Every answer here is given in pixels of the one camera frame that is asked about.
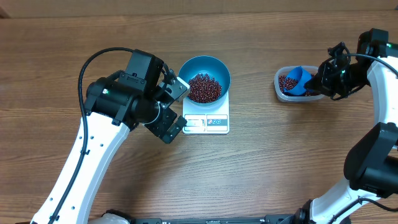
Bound white digital kitchen scale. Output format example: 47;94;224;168
182;91;230;134

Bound blue plastic measuring scoop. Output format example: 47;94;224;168
283;67;312;96

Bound red adzuki beans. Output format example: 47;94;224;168
187;72;321;104

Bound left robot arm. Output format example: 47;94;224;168
31;47;190;223

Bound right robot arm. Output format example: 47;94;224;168
290;28;397;223

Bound blue metal bowl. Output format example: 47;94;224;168
178;55;231;99

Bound clear plastic container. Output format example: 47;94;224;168
274;66;325;103

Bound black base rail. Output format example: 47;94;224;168
88;205;352;224

